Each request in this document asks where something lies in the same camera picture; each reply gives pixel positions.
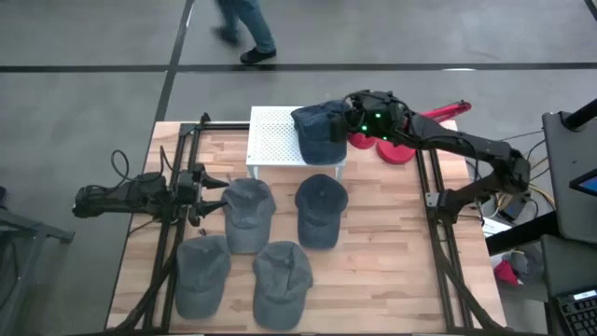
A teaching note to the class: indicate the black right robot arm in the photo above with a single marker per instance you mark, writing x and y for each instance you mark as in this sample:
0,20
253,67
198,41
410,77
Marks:
466,142

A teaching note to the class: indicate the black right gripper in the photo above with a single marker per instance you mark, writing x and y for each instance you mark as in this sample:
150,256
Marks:
356,116

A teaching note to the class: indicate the small black clip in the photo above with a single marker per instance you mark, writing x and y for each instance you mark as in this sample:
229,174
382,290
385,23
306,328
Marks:
202,231

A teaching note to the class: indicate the red bag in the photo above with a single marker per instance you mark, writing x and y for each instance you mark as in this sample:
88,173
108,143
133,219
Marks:
506,273

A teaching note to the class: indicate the black desk beam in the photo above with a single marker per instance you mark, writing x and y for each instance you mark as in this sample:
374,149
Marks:
522,233

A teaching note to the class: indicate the black aluminium stand frame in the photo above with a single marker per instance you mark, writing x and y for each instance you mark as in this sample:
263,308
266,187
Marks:
163,252
435,242

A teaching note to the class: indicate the grey denim baseball cap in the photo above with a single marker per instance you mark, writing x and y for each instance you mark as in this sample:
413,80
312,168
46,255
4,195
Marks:
247,214
203,280
282,289

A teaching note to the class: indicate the silver metal bracket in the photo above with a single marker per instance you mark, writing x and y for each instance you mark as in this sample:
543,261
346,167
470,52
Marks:
432,200

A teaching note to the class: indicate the tablet with blue screen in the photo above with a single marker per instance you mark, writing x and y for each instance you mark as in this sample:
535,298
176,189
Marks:
588,184

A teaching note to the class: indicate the person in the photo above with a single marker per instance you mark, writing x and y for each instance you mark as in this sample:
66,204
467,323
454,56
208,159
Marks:
254,28

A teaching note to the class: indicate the grey metal table frame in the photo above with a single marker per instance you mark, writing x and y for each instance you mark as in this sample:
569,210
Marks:
42,229

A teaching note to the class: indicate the white perforated metal shelf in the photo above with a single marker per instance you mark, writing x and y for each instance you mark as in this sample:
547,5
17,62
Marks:
270,140

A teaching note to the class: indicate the black pole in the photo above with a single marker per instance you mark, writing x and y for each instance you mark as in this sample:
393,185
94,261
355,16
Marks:
580,116

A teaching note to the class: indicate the red desk lamp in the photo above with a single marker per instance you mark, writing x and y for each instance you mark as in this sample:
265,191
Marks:
396,153

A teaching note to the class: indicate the grey bag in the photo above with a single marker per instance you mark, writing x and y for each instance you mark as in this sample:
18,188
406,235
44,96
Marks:
529,266

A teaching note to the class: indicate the laptop keyboard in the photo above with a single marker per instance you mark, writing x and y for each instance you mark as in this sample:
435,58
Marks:
580,317

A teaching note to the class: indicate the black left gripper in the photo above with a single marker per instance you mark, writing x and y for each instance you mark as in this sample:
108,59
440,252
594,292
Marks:
191,193

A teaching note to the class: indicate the black aluminium cross rail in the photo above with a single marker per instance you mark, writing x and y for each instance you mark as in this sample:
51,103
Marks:
219,126

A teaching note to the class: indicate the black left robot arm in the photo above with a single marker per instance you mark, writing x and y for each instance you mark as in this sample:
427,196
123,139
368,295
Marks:
121,198

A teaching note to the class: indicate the white paper sheet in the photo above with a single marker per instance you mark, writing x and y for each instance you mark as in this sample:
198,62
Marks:
495,227

